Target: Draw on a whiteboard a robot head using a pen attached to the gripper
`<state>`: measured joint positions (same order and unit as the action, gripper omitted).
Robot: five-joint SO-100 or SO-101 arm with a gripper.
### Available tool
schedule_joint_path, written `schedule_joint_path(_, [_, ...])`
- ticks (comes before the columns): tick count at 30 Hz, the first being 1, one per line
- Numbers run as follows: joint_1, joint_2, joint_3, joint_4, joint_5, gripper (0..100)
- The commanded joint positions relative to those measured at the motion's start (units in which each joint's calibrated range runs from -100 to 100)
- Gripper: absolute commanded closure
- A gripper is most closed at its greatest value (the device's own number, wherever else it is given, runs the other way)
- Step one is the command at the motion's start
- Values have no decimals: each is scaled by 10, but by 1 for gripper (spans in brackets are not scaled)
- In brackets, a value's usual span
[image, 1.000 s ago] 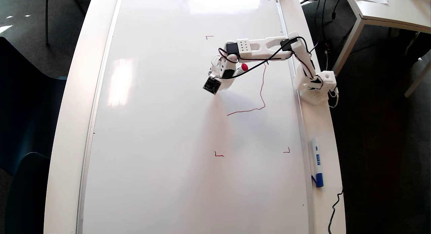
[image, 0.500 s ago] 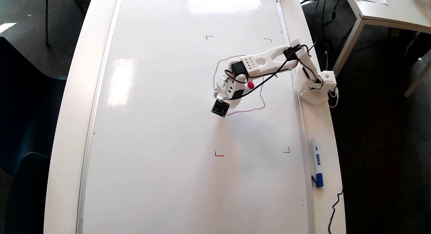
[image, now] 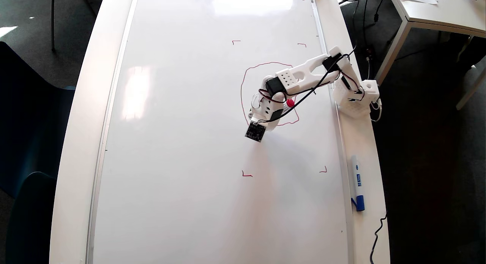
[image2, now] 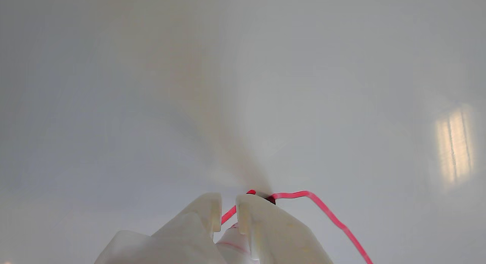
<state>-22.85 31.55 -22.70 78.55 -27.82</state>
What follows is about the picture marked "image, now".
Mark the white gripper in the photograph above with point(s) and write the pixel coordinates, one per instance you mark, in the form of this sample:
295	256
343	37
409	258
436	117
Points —
252	113

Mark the white marker with red end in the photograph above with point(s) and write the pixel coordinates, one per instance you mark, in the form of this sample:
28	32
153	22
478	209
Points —
290	103

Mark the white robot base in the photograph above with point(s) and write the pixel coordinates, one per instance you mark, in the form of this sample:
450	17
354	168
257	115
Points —
355	104

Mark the blue and white marker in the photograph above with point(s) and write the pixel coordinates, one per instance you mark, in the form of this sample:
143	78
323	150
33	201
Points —
357	180

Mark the white side table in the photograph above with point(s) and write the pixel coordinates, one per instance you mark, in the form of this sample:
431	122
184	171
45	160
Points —
436	9

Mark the dark blue chair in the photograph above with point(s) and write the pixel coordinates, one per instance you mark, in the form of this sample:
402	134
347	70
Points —
30	123

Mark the black wrist camera board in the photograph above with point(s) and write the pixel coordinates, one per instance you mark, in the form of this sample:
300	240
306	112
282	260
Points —
255	131

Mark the large whiteboard with metal frame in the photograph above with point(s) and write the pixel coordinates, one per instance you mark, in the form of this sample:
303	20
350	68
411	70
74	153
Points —
190	142

